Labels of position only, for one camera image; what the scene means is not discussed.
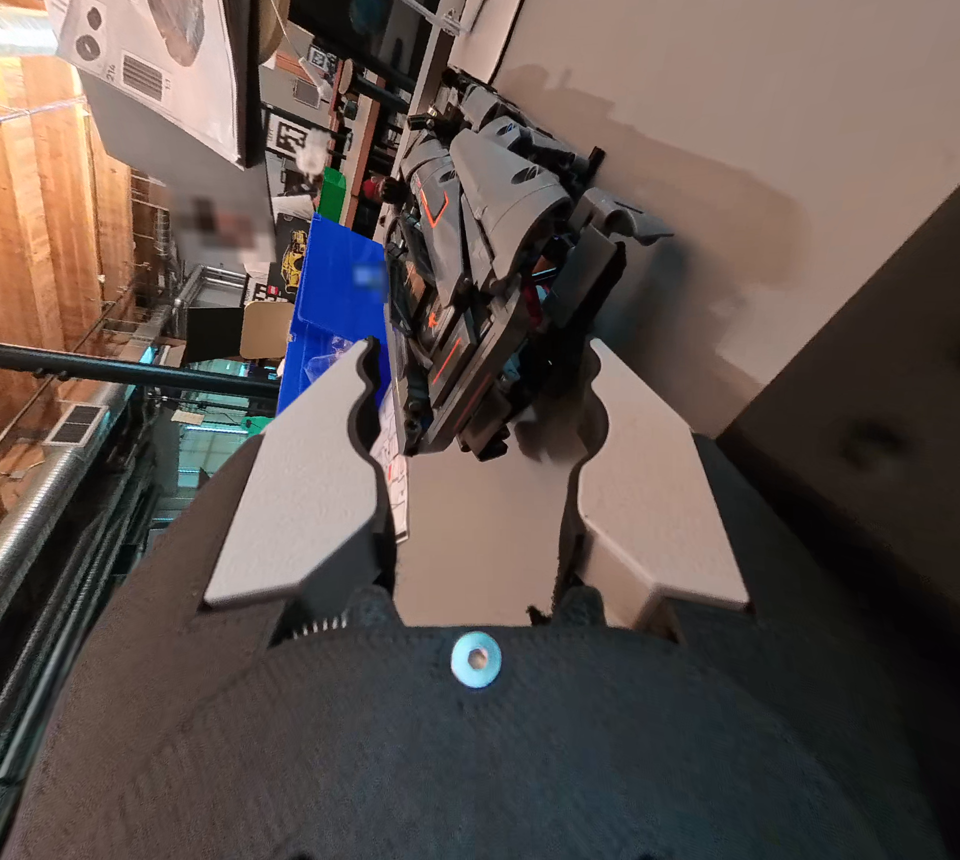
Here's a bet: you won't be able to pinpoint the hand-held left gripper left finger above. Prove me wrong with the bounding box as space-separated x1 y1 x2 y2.
202 337 395 611

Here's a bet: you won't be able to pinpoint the crumpled clear bag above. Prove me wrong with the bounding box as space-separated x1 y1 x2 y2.
294 128 333 177

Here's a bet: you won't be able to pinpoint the green plastic box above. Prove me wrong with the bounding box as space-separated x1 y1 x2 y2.
316 166 351 229

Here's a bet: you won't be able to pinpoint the grey toy car model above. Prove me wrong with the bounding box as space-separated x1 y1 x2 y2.
381 66 676 464

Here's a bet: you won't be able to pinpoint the white sticker sheet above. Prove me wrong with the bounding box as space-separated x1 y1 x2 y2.
369 416 412 544

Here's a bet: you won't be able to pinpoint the black box yellow car print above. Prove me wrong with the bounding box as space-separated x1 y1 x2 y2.
271 230 310 293

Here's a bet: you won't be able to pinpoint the blue plastic bin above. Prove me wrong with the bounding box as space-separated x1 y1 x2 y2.
276 211 395 419

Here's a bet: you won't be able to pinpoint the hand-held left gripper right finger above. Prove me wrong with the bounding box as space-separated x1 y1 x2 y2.
555 337 753 632

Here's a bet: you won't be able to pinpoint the tan plywood chair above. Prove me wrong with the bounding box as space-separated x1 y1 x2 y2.
240 301 295 360

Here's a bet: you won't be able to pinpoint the silver air duct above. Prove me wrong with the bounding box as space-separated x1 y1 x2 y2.
0 380 132 614

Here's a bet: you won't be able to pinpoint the clear bags of toy parts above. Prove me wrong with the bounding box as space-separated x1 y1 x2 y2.
306 335 361 381

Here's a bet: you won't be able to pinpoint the black steel pole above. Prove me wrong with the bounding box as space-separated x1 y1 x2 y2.
0 342 282 401

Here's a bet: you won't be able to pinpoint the white air vent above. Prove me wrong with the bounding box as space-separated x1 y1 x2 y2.
43 404 108 446

